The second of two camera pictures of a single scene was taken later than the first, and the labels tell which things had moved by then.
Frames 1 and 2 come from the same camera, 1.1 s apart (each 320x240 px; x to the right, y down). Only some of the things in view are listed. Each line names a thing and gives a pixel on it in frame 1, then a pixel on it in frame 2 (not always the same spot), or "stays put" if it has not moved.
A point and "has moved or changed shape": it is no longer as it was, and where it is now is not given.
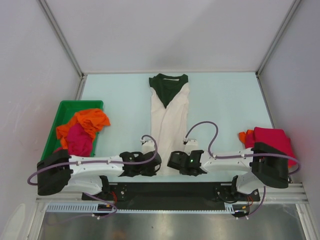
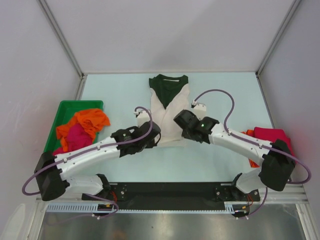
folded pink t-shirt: [274, 137] stays put
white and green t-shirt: [169, 111] has moved or changed shape
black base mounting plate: [171, 193] stays put
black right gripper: [183, 172] -> [185, 134]
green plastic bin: [67, 111] stays put
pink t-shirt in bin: [79, 143] stays put
